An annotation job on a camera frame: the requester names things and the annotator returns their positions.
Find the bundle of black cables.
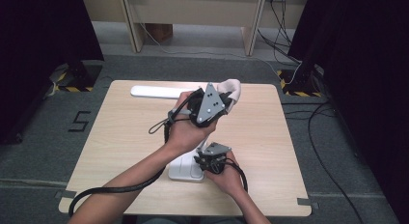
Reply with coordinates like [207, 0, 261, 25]
[256, 0, 302, 65]

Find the black curtain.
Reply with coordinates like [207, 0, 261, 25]
[286, 0, 409, 224]
[0, 0, 106, 145]

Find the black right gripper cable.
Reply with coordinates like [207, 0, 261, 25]
[225, 157, 250, 194]

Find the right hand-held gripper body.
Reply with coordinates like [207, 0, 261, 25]
[200, 141, 233, 175]

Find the striped black stand base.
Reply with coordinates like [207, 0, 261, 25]
[277, 68, 324, 98]
[47, 63, 104, 94]

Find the person's right hand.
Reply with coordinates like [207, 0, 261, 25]
[204, 151, 246, 197]

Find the long black floor cable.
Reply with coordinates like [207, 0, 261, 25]
[281, 99, 367, 224]

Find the brown box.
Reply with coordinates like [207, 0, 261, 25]
[144, 23, 174, 43]

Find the grey tape strip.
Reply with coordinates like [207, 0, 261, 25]
[296, 197, 320, 210]

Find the white desk lamp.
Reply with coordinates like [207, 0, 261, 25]
[129, 84, 208, 183]

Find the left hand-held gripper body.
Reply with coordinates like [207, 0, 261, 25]
[186, 82, 233, 128]

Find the person's left hand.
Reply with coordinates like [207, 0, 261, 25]
[165, 90, 220, 154]

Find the white floor cable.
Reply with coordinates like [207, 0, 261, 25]
[138, 22, 303, 87]

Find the beige cloth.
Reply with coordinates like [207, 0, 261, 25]
[216, 78, 242, 114]

